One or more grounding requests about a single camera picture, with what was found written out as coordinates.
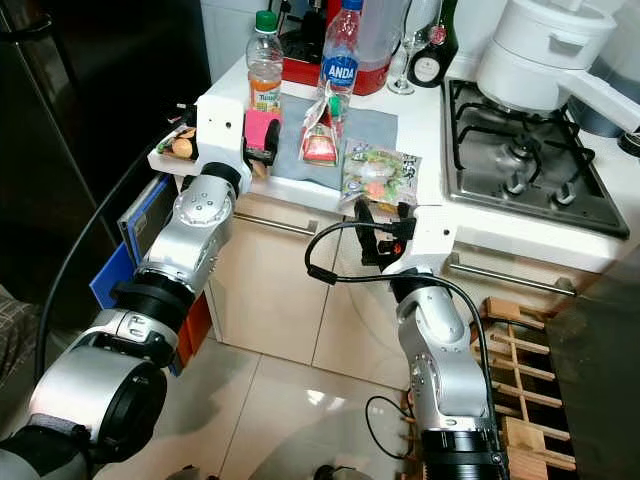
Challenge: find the long silver cabinet handle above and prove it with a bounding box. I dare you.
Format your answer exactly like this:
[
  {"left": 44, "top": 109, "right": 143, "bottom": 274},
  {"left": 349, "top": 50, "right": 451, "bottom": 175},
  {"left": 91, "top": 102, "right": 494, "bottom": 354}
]
[{"left": 447, "top": 257, "right": 578, "bottom": 299}]

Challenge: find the short silver cabinet handle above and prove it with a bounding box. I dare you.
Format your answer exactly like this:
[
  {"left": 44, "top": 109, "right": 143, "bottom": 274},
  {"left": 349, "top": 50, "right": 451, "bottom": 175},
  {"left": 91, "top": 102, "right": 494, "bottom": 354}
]
[{"left": 258, "top": 211, "right": 313, "bottom": 237}]

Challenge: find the dark grey pot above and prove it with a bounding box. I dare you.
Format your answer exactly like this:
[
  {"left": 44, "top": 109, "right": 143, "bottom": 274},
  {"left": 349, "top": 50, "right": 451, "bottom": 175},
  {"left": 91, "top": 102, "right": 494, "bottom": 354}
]
[{"left": 592, "top": 45, "right": 640, "bottom": 139}]

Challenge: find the blue-label water bottle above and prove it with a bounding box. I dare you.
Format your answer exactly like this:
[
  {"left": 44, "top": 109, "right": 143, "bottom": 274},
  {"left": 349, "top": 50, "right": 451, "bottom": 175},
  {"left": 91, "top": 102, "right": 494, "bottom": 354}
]
[{"left": 318, "top": 0, "right": 367, "bottom": 123}]

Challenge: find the clear vegetable bag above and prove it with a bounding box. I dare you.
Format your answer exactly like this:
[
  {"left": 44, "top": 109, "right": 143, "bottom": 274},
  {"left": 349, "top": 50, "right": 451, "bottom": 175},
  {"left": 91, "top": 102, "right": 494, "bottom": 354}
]
[{"left": 155, "top": 110, "right": 189, "bottom": 162}]

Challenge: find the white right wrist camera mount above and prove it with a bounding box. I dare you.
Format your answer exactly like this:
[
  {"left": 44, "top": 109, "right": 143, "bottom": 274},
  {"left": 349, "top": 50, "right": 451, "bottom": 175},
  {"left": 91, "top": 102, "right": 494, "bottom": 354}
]
[{"left": 404, "top": 204, "right": 458, "bottom": 278}]

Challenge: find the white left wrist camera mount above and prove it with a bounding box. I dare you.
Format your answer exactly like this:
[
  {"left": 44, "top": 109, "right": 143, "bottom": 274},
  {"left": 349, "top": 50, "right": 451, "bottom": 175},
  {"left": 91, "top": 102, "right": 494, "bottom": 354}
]
[{"left": 188, "top": 92, "right": 253, "bottom": 186}]

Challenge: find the clear salad bag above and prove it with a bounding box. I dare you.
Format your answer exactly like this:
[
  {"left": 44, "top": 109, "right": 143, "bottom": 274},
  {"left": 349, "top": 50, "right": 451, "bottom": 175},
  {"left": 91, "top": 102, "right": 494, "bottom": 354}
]
[{"left": 340, "top": 138, "right": 424, "bottom": 212}]

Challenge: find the red coffee machine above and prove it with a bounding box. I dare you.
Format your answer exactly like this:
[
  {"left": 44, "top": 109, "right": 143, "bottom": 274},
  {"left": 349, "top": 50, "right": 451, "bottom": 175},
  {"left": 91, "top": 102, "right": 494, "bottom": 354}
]
[{"left": 280, "top": 0, "right": 396, "bottom": 97}]

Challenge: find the orange flat board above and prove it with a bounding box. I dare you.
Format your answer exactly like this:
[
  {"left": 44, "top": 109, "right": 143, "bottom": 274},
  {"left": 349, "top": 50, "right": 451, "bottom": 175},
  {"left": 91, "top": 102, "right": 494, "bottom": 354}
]
[{"left": 175, "top": 290, "right": 214, "bottom": 367}]

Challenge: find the clear wine glass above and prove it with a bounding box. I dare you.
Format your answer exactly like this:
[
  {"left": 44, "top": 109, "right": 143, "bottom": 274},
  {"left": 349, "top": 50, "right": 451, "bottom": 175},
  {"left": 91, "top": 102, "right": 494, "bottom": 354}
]
[{"left": 387, "top": 0, "right": 447, "bottom": 97}]

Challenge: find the green-capped orange juice bottle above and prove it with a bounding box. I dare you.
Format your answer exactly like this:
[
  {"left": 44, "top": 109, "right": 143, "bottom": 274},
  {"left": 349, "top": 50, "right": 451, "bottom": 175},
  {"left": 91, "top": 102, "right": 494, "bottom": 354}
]
[{"left": 246, "top": 10, "right": 286, "bottom": 113}]

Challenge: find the tall black fridge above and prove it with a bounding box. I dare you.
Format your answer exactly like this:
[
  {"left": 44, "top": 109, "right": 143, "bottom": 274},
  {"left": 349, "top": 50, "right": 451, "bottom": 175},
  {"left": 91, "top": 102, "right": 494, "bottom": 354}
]
[{"left": 0, "top": 0, "right": 211, "bottom": 306}]

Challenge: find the thin black floor cable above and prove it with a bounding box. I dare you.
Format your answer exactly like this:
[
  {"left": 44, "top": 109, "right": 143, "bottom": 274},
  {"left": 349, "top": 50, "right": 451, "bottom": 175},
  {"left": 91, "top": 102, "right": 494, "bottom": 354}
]
[{"left": 364, "top": 394, "right": 423, "bottom": 463}]

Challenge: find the grey counter mat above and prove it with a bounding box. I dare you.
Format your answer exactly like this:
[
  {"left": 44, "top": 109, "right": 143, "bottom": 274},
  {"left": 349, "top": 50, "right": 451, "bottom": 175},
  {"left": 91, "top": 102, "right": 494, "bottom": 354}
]
[{"left": 265, "top": 95, "right": 401, "bottom": 191}]

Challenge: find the pink food pack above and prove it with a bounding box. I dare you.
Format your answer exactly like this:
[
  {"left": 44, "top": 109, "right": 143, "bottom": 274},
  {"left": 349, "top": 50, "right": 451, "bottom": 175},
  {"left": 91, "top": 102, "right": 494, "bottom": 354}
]
[{"left": 244, "top": 108, "right": 273, "bottom": 153}]

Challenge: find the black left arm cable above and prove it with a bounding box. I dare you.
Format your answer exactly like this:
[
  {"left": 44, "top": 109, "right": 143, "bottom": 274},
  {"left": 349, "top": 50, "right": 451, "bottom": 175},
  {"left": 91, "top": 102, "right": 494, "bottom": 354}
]
[{"left": 35, "top": 112, "right": 186, "bottom": 386}]

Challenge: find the red snack packet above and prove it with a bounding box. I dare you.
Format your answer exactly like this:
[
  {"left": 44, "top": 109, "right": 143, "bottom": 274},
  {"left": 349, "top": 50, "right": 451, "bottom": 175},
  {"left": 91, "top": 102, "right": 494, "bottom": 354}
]
[{"left": 300, "top": 85, "right": 347, "bottom": 167}]

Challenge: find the stainless gas stove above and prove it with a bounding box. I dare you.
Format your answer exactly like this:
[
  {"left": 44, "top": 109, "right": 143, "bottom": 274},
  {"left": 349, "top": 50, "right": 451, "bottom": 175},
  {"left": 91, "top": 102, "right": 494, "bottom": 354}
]
[{"left": 445, "top": 78, "right": 632, "bottom": 240}]

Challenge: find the white cooker appliance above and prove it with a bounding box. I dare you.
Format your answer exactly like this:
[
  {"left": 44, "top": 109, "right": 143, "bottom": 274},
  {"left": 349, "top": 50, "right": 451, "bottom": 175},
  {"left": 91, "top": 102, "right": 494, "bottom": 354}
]
[{"left": 475, "top": 0, "right": 640, "bottom": 133}]

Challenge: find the beige kitchen cabinet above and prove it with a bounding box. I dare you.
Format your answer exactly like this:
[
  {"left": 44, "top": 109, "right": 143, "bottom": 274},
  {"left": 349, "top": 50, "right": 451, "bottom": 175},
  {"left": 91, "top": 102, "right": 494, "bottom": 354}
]
[{"left": 205, "top": 175, "right": 611, "bottom": 401}]

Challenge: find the dark round-label bottle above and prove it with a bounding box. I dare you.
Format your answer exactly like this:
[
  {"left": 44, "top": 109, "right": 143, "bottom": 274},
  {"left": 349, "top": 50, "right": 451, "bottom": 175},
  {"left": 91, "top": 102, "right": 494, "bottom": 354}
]
[{"left": 408, "top": 0, "right": 461, "bottom": 90}]

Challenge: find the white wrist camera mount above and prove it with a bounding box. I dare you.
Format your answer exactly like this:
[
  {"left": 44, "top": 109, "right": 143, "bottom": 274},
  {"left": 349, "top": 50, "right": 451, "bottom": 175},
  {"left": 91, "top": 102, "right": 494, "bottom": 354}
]
[
  {"left": 188, "top": 92, "right": 253, "bottom": 186},
  {"left": 404, "top": 204, "right": 458, "bottom": 278}
]

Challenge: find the blue flat board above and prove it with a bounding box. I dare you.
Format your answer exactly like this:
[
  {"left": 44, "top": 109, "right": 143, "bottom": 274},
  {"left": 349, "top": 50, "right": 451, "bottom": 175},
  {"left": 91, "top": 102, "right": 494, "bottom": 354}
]
[{"left": 88, "top": 178, "right": 177, "bottom": 313}]

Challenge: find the wooden wine rack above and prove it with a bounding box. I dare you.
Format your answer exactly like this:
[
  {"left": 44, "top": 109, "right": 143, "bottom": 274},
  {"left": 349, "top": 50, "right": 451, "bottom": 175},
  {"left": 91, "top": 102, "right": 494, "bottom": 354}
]
[{"left": 400, "top": 295, "right": 583, "bottom": 480}]

